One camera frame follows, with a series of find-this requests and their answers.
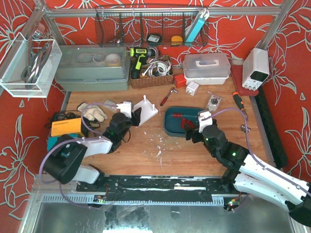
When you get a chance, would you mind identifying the red handled ratchet wrench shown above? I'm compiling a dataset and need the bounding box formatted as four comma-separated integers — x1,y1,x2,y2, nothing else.
160,88,178,106

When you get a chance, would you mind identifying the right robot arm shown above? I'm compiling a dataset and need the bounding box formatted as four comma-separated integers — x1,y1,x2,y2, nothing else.
184,124,311,227

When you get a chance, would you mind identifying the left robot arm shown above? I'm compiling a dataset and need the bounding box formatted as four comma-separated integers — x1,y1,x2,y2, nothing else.
39,108,142,184

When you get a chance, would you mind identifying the thin red spring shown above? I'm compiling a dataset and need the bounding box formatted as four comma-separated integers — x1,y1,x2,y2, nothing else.
172,113,183,118

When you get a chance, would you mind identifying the white peg board base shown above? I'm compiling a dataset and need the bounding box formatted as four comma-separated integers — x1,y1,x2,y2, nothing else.
133,95,158,126

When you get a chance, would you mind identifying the teal plastic tray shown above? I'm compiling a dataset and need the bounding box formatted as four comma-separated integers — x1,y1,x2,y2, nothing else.
164,106,203,137

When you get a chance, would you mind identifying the woven brown basket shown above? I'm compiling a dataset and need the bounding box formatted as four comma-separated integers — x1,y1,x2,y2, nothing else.
129,68,173,88

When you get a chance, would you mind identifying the clear bag of parts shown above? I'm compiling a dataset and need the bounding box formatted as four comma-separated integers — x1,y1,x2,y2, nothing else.
206,92,223,112

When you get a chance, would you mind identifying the white power adapter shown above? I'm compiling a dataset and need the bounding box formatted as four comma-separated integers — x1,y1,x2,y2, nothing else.
186,81,199,96

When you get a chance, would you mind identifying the white work glove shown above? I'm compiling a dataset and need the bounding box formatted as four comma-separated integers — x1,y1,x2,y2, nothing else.
77,102,107,122

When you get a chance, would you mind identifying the small red box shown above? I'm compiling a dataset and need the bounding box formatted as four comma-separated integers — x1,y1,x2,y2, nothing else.
173,74,187,88

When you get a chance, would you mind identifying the orange black screwdriver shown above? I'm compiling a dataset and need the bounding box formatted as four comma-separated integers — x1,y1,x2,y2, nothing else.
232,92,248,121

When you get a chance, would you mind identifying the green yellow power drill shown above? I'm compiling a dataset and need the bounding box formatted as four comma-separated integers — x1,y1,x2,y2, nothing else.
129,47,156,80

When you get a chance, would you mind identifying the orange electronic box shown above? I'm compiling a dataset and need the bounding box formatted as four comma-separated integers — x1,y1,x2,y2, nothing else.
51,117,88,137

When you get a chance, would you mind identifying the grey plastic storage box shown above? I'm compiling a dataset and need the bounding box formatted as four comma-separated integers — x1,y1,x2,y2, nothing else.
54,45,130,92

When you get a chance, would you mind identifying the red mat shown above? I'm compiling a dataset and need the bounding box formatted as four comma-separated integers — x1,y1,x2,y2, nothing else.
231,65,259,97

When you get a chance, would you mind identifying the yellow tape measure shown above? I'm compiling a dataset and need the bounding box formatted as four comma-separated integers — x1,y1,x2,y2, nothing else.
171,35,183,46

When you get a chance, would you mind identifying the teal electronic box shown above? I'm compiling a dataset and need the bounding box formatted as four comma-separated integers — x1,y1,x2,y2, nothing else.
47,133,81,151

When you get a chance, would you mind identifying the white power supply unit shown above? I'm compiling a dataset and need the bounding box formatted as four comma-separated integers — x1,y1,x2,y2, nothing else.
242,48,269,91

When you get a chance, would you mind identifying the blue white tool set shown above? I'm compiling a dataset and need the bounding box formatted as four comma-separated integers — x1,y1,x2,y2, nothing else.
185,8,210,46

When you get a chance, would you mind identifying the clear acrylic hanging box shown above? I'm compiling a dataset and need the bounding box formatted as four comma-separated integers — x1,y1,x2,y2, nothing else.
0,33,62,98

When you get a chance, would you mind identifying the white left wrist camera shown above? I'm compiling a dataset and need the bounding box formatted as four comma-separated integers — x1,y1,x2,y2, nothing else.
117,101,133,118

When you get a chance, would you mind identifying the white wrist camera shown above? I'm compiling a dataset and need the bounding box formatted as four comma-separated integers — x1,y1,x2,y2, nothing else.
117,101,133,118
198,110,217,133

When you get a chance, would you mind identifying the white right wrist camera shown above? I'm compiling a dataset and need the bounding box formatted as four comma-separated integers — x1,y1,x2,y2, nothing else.
198,110,217,133

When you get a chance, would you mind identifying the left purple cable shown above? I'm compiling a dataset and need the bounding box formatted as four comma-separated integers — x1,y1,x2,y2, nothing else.
38,102,122,209

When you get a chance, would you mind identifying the small metal bracket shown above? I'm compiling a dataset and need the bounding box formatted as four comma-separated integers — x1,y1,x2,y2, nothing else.
241,124,251,133

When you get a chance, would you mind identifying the white coiled cable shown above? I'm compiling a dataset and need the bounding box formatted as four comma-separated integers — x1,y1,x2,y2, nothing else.
142,60,172,78

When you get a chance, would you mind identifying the clear white handled case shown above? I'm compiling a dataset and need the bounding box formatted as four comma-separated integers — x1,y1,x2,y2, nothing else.
183,53,231,85

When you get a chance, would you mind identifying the black side rail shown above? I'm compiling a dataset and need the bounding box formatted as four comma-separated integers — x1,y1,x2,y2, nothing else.
255,87,288,168

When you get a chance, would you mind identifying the black wire basket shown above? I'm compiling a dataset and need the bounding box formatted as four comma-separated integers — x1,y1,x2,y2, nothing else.
95,4,209,47

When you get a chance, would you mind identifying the grey coiled cable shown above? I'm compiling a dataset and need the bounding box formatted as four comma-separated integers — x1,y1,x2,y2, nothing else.
21,42,52,89

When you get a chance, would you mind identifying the aluminium frame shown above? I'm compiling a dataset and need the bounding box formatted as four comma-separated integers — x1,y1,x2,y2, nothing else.
0,0,311,233

